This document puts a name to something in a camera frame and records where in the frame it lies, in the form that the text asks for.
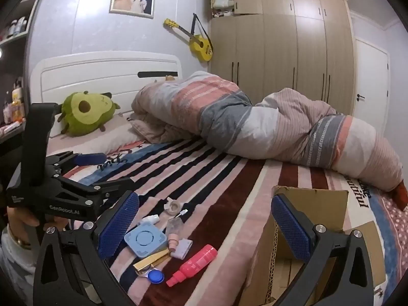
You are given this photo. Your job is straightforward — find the red pink bottle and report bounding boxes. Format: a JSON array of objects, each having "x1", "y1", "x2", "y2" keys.
[{"x1": 166, "y1": 245, "x2": 218, "y2": 287}]

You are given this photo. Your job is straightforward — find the white usb hub adapter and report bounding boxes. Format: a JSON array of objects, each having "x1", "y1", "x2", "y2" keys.
[{"x1": 171, "y1": 209, "x2": 193, "y2": 260}]

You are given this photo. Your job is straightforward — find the grey sleeve forearm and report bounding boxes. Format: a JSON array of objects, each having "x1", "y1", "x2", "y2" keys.
[{"x1": 1, "y1": 226, "x2": 36, "y2": 300}]

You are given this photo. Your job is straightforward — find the person's left hand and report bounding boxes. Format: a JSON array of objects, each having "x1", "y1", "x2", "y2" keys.
[{"x1": 7, "y1": 207, "x2": 68, "y2": 247}]

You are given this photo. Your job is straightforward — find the small white tube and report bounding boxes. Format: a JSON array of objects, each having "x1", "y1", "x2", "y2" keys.
[{"x1": 138, "y1": 214, "x2": 160, "y2": 225}]

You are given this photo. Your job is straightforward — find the cardboard box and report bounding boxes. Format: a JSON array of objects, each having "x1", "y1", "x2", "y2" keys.
[{"x1": 240, "y1": 186, "x2": 385, "y2": 305}]

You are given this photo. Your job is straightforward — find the green avocado plush toy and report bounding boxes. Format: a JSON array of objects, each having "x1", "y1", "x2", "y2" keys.
[{"x1": 57, "y1": 91, "x2": 120, "y2": 137}]

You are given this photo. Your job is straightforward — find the pink pillow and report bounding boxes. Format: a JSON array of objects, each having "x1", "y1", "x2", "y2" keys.
[{"x1": 47, "y1": 114, "x2": 143, "y2": 156}]

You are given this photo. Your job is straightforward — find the gold rectangular clip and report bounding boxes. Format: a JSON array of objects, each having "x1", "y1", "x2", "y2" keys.
[{"x1": 133, "y1": 248, "x2": 170, "y2": 272}]

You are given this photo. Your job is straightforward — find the clear small bottle pink cap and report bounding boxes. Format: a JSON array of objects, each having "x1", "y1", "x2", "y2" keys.
[{"x1": 166, "y1": 217, "x2": 184, "y2": 252}]

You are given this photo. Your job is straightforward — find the blue round key fob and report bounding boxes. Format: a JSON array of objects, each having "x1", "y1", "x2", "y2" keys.
[{"x1": 138, "y1": 269, "x2": 164, "y2": 285}]

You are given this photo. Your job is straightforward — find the striped bed blanket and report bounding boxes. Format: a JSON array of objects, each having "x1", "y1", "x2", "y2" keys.
[{"x1": 47, "y1": 135, "x2": 408, "y2": 306}]

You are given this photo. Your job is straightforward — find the white bed headboard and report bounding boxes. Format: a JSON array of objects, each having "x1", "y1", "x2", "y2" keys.
[{"x1": 29, "y1": 51, "x2": 183, "y2": 112}]

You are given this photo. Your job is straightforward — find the red cloth item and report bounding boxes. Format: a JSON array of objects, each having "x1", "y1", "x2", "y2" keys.
[{"x1": 393, "y1": 181, "x2": 408, "y2": 211}]

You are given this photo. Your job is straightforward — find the striped pink grey duvet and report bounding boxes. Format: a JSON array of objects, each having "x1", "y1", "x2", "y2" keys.
[{"x1": 131, "y1": 71, "x2": 403, "y2": 191}]

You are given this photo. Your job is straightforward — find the white door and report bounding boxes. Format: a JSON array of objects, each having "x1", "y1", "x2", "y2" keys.
[{"x1": 353, "y1": 39, "x2": 390, "y2": 134}]

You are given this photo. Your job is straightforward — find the yellow ukulele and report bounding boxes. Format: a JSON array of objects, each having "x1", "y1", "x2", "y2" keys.
[{"x1": 164, "y1": 13, "x2": 213, "y2": 62}]

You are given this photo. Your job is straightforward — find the dark shelf with bottles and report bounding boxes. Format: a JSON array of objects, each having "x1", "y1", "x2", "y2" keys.
[{"x1": 1, "y1": 0, "x2": 39, "y2": 129}]

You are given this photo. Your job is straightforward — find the beige wooden wardrobe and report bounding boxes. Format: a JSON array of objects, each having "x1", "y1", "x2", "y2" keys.
[{"x1": 210, "y1": 0, "x2": 355, "y2": 114}]

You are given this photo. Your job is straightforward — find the framed wall photo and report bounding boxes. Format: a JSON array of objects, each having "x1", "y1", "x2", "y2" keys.
[{"x1": 109, "y1": 0, "x2": 155, "y2": 19}]

